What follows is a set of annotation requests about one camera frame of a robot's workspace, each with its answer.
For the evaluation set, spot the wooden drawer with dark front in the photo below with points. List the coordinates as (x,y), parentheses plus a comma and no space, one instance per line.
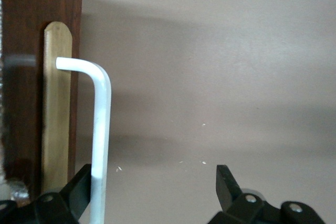
(23,103)

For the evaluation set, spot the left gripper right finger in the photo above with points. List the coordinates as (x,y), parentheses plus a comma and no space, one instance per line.
(249,208)

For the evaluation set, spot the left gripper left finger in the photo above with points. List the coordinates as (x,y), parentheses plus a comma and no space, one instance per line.
(52,208)

